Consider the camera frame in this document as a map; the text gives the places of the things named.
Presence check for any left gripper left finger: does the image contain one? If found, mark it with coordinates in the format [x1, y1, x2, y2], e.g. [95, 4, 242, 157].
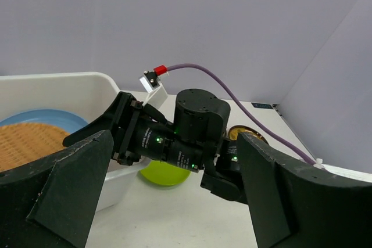
[1, 131, 113, 247]

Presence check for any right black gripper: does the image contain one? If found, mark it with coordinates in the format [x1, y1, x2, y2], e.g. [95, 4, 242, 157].
[62, 91, 174, 166]

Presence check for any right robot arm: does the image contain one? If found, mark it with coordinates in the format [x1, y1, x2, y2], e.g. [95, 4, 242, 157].
[63, 89, 247, 204]

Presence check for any orange woven round plate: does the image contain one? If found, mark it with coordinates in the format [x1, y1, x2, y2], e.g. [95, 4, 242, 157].
[1, 123, 69, 171]

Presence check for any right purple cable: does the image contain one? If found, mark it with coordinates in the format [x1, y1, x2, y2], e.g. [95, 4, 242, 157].
[167, 62, 323, 169]

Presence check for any yellow patterned round plate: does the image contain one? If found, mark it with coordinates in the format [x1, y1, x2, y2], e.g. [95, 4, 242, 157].
[227, 125, 268, 144]

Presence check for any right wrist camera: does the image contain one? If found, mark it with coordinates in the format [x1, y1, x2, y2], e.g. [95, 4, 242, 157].
[139, 65, 168, 109]

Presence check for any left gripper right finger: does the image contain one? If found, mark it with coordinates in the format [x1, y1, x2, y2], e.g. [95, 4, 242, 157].
[237, 133, 371, 247]

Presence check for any blue table label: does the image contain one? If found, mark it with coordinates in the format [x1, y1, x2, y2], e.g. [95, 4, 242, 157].
[252, 102, 273, 109]

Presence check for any white plastic bin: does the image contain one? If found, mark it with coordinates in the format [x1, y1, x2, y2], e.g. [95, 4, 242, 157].
[1, 72, 151, 211]

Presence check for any green round plate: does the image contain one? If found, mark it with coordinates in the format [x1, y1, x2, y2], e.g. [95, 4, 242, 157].
[140, 161, 191, 186]

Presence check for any blue round plate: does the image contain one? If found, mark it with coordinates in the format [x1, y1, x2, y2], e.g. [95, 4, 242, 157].
[1, 109, 88, 134]

